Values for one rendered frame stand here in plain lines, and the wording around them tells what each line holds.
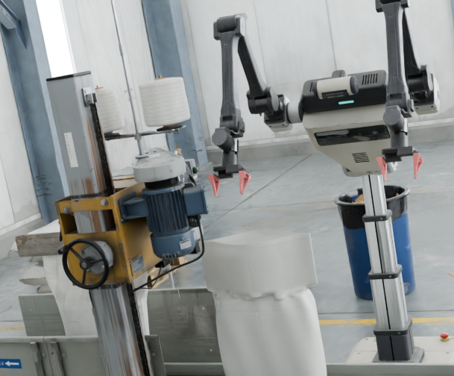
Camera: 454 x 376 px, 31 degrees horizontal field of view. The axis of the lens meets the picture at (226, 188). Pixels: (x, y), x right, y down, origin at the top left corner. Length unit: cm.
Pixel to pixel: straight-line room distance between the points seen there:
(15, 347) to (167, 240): 103
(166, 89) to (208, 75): 898
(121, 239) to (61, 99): 51
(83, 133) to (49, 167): 631
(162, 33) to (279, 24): 166
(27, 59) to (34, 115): 59
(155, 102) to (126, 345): 86
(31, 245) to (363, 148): 146
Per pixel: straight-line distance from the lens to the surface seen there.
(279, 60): 1148
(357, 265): 538
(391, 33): 283
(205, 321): 374
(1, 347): 366
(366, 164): 348
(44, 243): 361
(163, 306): 380
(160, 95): 291
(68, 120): 287
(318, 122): 334
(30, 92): 912
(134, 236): 295
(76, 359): 347
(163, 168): 279
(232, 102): 296
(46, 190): 924
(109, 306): 299
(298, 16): 1135
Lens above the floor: 180
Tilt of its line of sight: 10 degrees down
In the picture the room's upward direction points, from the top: 10 degrees counter-clockwise
